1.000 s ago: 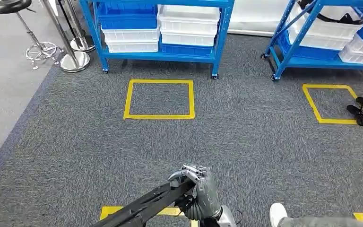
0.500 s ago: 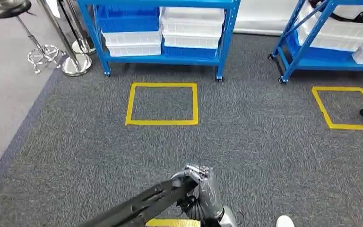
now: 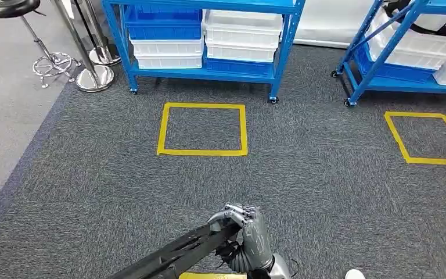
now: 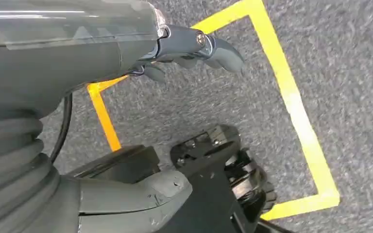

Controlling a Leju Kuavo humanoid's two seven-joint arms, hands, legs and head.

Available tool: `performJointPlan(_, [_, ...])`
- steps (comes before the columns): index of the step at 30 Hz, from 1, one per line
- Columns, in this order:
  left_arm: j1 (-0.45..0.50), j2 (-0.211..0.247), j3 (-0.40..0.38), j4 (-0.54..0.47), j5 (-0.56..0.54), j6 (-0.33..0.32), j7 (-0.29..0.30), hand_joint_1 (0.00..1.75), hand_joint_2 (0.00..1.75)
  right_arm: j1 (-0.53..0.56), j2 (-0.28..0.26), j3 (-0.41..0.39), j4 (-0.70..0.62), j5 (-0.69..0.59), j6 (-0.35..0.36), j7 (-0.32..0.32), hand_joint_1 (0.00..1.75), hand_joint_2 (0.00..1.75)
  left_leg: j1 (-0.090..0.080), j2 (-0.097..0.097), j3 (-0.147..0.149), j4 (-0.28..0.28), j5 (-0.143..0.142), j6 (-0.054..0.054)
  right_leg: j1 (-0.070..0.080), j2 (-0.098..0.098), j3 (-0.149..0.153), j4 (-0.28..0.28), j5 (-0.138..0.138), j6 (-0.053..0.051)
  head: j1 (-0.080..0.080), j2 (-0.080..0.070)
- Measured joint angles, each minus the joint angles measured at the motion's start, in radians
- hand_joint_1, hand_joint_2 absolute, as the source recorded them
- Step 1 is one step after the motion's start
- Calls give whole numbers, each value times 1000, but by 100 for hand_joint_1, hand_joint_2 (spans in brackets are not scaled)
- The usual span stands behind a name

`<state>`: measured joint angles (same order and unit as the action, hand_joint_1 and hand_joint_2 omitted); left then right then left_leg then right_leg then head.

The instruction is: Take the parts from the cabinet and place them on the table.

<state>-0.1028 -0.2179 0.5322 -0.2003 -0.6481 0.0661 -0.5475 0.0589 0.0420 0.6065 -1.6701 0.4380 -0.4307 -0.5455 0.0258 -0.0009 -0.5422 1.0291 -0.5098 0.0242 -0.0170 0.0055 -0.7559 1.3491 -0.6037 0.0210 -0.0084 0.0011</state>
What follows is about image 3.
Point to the white shoe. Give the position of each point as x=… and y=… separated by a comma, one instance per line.
x=355, y=275

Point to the blue metal shelf rack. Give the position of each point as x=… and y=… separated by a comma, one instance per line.
x=380, y=83
x=207, y=73

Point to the blue plastic bin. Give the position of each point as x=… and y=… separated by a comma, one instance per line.
x=238, y=67
x=392, y=71
x=161, y=30

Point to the yellow tape square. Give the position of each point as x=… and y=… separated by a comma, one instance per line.
x=203, y=152

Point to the black looped belt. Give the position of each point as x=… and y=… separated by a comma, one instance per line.
x=444, y=30

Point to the chrome stanchion post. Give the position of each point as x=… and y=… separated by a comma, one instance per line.
x=94, y=79
x=105, y=57

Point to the black round stool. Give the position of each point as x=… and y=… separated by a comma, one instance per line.
x=11, y=7

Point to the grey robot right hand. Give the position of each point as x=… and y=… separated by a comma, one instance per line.
x=255, y=238

